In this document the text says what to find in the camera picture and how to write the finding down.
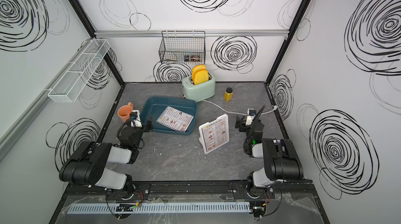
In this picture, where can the yellow juice bottle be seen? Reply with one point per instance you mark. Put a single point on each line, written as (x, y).
(228, 94)

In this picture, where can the new menu sheet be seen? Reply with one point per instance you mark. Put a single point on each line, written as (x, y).
(175, 119)

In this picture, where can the mint green toaster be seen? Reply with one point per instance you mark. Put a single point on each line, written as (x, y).
(198, 92)

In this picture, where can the small items in basket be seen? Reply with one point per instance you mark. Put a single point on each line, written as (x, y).
(189, 58)

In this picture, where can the white wire wall shelf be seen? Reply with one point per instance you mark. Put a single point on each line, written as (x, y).
(88, 69)

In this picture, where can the white acrylic menu holder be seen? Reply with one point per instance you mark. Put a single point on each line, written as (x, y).
(213, 133)

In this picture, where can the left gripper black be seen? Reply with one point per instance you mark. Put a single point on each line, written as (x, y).
(149, 125)

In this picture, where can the teal plastic tray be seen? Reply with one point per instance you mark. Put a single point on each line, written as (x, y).
(154, 106)

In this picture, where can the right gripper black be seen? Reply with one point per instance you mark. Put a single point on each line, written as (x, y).
(242, 129)

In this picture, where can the orange plastic mug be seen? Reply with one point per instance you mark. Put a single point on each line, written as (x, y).
(124, 112)

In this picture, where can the white slotted cable duct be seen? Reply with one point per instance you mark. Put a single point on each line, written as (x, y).
(159, 208)

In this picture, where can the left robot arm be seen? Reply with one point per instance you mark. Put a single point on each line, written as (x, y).
(87, 165)

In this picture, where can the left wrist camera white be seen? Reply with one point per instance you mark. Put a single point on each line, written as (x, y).
(134, 118)

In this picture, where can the old menu sheet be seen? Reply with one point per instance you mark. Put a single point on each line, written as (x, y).
(215, 134)

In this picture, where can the rear yellow toast slice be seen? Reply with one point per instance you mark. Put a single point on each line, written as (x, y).
(197, 68)

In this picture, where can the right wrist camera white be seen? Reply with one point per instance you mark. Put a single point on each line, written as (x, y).
(251, 113)

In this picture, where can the front yellow toast slice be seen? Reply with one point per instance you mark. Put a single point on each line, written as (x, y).
(200, 76)

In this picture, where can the black wire wall basket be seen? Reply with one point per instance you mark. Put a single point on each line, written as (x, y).
(176, 44)

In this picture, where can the yellow toast slice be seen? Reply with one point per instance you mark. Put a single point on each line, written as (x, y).
(197, 68)
(200, 76)

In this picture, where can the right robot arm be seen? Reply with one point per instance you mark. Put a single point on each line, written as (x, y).
(280, 159)

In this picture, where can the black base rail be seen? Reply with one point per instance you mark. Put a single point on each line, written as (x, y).
(238, 189)

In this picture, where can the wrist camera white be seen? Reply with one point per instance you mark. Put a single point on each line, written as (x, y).
(251, 113)
(134, 118)

